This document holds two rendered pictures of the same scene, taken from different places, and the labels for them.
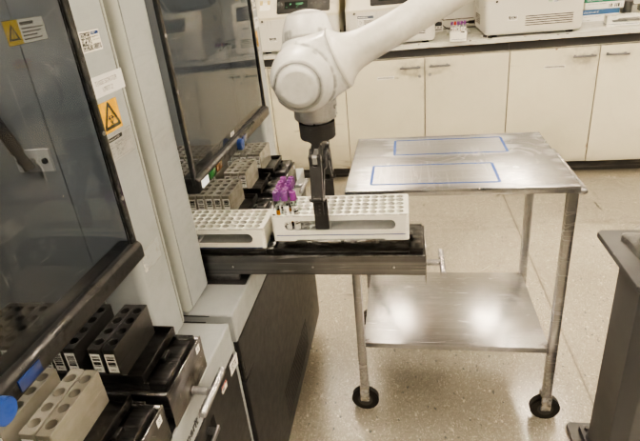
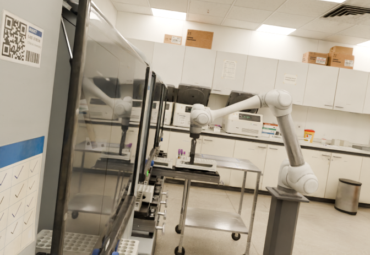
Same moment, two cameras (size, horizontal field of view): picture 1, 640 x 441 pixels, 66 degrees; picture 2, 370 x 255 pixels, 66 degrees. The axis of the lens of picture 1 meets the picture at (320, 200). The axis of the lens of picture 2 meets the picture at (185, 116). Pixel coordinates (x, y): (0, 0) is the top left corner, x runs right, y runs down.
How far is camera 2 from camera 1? 1.14 m
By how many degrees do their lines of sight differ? 25
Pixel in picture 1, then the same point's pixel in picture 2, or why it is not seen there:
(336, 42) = (211, 112)
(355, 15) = (178, 114)
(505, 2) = (235, 121)
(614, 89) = (272, 162)
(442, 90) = (207, 150)
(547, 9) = (249, 127)
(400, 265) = (212, 179)
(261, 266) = (169, 174)
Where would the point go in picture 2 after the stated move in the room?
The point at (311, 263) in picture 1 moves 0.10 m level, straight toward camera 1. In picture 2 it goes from (185, 174) to (189, 179)
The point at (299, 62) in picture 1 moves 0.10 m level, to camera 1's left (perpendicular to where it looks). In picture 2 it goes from (204, 113) to (189, 112)
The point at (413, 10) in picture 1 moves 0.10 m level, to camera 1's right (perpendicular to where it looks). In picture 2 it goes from (228, 109) to (241, 110)
